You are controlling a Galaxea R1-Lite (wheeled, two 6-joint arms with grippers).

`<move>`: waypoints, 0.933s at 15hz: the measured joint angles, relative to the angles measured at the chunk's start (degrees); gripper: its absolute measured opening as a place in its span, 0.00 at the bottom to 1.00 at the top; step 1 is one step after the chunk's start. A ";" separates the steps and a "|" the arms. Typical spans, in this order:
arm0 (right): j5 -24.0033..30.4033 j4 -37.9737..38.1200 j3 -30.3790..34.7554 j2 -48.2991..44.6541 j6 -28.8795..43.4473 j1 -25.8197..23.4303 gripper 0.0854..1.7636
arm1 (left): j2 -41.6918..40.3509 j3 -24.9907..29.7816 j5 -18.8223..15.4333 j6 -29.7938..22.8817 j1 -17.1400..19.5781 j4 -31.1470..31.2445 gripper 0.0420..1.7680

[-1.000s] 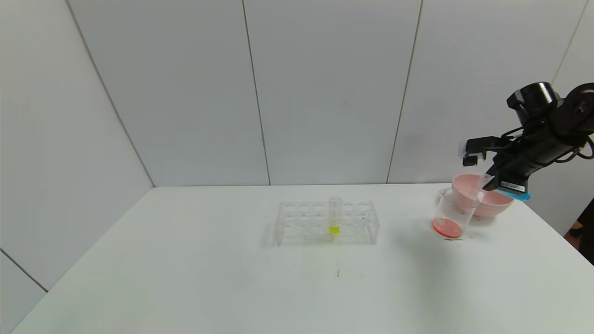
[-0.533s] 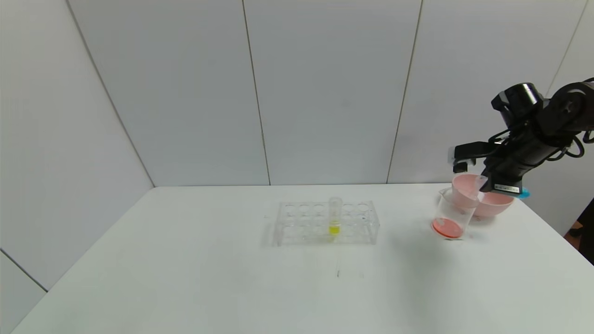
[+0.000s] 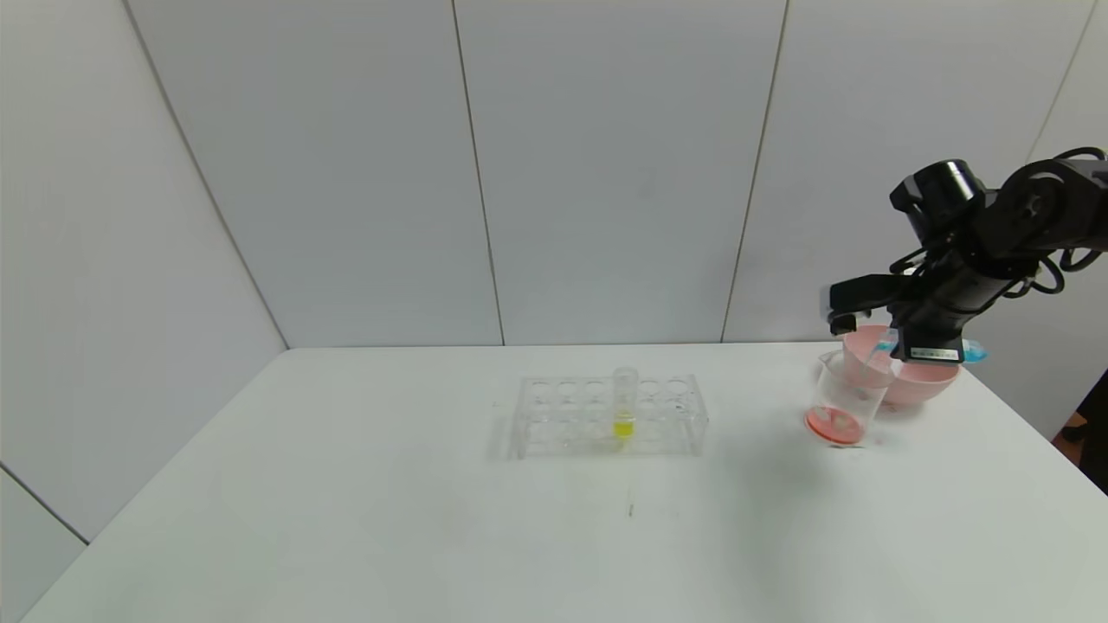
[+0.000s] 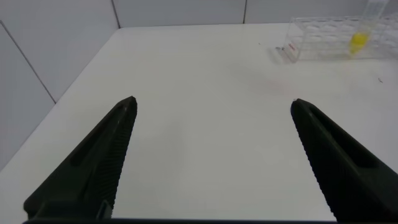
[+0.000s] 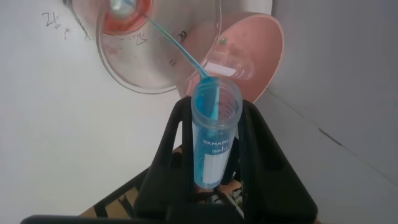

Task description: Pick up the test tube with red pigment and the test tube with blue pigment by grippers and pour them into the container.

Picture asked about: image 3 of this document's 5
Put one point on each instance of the dark object beside table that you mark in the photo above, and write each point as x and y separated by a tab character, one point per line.
1095	433

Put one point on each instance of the test tube with yellow pigment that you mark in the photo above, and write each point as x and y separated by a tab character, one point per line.
625	415

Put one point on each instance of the clear plastic test tube rack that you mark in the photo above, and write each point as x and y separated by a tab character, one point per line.
571	415

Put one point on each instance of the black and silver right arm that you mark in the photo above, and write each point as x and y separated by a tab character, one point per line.
1021	212

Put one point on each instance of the test tube with blue pigment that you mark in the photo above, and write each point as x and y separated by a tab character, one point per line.
975	351

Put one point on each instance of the pink bowl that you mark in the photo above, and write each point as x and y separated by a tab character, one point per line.
917	381

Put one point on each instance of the clear glass beaker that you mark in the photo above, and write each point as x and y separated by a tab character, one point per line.
844	407

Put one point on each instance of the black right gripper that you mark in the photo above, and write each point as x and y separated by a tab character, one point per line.
933	349

